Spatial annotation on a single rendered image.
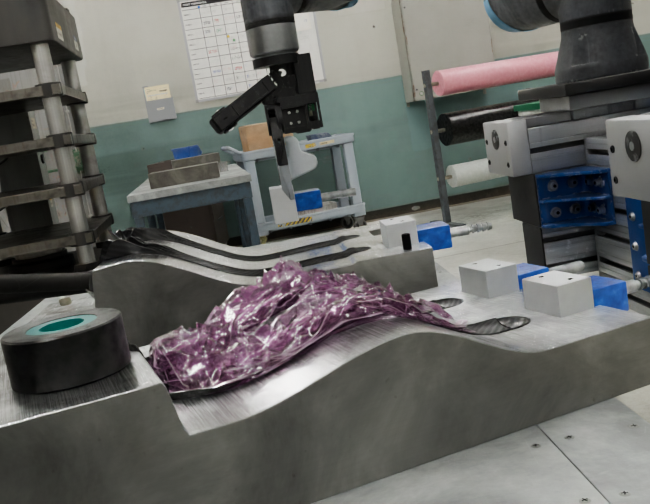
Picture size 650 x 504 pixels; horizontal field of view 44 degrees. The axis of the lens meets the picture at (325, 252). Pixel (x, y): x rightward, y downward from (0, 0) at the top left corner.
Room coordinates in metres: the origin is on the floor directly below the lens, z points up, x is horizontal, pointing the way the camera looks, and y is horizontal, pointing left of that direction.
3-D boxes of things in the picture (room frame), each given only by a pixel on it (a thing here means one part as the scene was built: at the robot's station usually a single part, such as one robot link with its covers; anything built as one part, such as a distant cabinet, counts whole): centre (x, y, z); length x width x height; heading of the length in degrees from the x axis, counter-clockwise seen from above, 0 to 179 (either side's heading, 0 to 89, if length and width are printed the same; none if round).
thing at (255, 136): (7.03, 0.33, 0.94); 0.41 x 0.33 x 0.29; 105
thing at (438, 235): (0.95, -0.14, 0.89); 0.13 x 0.05 x 0.05; 93
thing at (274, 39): (1.24, 0.02, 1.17); 0.08 x 0.08 x 0.05
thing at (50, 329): (0.54, 0.18, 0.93); 0.08 x 0.08 x 0.04
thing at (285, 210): (1.24, 0.00, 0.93); 0.13 x 0.05 x 0.05; 93
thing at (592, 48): (1.38, -0.51, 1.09); 0.15 x 0.15 x 0.10
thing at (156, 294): (1.00, 0.14, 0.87); 0.50 x 0.26 x 0.14; 93
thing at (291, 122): (1.24, 0.02, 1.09); 0.09 x 0.08 x 0.12; 93
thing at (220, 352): (0.66, 0.03, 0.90); 0.26 x 0.18 x 0.08; 110
